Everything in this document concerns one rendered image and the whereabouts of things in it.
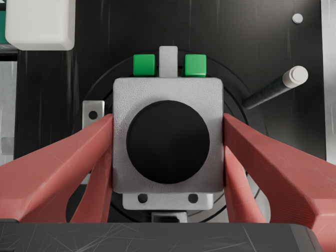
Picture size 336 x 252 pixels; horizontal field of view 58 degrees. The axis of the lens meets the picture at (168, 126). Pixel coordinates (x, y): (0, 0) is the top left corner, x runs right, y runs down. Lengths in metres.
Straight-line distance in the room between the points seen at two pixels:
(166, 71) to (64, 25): 0.10
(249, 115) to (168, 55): 0.08
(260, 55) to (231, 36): 0.03
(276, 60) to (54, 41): 0.17
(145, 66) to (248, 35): 0.11
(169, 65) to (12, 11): 0.14
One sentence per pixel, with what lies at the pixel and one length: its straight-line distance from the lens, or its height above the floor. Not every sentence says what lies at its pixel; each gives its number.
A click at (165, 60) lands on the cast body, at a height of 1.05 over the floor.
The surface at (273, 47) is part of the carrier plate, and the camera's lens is 0.26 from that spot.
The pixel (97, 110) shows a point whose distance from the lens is 0.20.
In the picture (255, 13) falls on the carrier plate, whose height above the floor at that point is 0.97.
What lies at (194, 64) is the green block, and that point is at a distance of 0.17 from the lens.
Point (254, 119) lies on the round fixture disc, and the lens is 0.22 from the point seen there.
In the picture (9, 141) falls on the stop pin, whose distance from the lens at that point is 0.27.
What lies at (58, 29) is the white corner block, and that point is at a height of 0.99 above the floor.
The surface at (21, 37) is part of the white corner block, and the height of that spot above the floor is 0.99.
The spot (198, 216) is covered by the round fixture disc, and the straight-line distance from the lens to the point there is 0.22.
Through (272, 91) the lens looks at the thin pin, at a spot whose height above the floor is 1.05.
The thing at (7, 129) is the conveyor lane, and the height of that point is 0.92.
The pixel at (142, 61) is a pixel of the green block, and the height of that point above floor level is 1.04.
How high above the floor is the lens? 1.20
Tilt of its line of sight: 86 degrees down
